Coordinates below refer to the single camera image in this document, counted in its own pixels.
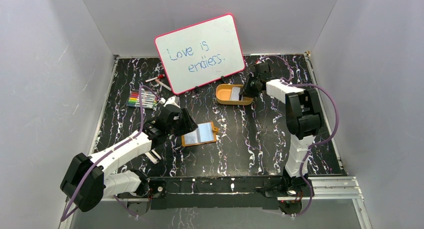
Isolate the card with black stripe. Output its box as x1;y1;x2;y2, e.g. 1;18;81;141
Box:
229;86;244;102

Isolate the orange leather card holder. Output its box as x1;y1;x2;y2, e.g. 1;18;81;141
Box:
181;121;220;147

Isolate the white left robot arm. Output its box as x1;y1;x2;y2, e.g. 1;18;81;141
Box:
60;102;198;212

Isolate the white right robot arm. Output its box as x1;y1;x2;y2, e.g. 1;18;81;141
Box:
239;62;324;196

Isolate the orange oval tray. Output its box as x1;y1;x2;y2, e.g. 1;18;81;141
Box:
215;84;253;106

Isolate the pack of coloured markers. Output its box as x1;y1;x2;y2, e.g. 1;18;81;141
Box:
126;90;159;109

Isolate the small white object on table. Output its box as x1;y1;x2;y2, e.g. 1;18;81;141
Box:
145;150;162;164

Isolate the white marker pen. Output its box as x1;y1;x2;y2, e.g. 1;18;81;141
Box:
155;79;172;92

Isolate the red capped marker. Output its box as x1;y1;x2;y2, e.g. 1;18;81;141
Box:
145;74;165;83

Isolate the pink framed whiteboard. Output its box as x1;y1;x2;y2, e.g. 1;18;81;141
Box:
154;13;246;95

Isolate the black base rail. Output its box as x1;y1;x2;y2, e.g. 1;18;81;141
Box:
117;176;314;218

